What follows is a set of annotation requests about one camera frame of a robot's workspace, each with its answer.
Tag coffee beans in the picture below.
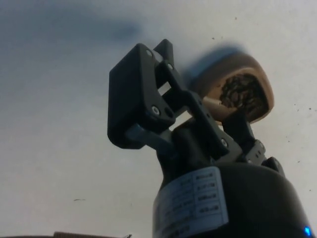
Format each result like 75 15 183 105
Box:
220 74 270 117

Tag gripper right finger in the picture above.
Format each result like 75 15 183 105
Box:
221 110 283 172

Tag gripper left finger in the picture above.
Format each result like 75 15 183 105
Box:
107 39 231 163

